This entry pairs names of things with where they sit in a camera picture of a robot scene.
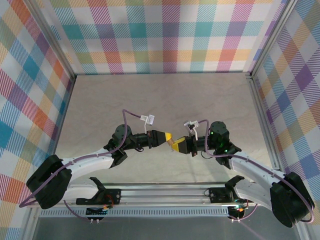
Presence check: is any black controller box blue face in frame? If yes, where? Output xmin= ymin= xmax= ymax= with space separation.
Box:
xmin=85 ymin=205 xmax=110 ymax=219

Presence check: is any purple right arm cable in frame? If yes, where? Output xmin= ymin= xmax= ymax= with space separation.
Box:
xmin=198 ymin=119 xmax=315 ymax=224

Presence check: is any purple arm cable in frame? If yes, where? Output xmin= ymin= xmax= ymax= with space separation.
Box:
xmin=19 ymin=109 xmax=143 ymax=222
xmin=198 ymin=119 xmax=315 ymax=224

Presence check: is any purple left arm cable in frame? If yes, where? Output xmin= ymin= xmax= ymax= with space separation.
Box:
xmin=19 ymin=109 xmax=143 ymax=222

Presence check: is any aluminium side rail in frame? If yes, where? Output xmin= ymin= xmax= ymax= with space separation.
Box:
xmin=44 ymin=74 xmax=77 ymax=188
xmin=245 ymin=72 xmax=286 ymax=180

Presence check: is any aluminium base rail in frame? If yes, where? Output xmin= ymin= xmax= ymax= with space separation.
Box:
xmin=29 ymin=181 xmax=305 ymax=209

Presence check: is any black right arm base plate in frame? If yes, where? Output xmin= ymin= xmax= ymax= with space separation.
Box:
xmin=208 ymin=186 xmax=256 ymax=204

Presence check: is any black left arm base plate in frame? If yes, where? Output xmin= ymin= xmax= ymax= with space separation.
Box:
xmin=103 ymin=188 xmax=123 ymax=205

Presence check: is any perforated grey cable duct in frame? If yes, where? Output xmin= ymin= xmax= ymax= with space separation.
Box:
xmin=39 ymin=206 xmax=232 ymax=218

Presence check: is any aluminium frame post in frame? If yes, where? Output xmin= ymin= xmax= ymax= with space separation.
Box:
xmin=29 ymin=0 xmax=77 ymax=80
xmin=249 ymin=0 xmax=300 ymax=78

